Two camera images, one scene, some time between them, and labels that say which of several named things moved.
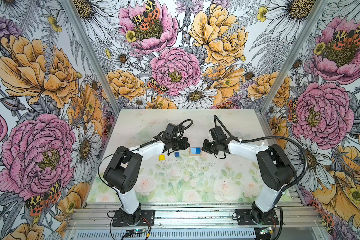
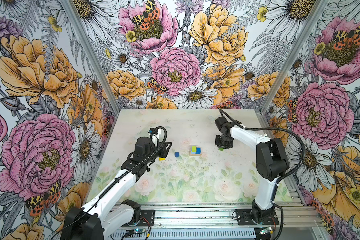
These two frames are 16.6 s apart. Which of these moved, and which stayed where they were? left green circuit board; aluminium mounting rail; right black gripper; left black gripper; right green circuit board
Moved: right black gripper; left black gripper
Stayed: left green circuit board; right green circuit board; aluminium mounting rail
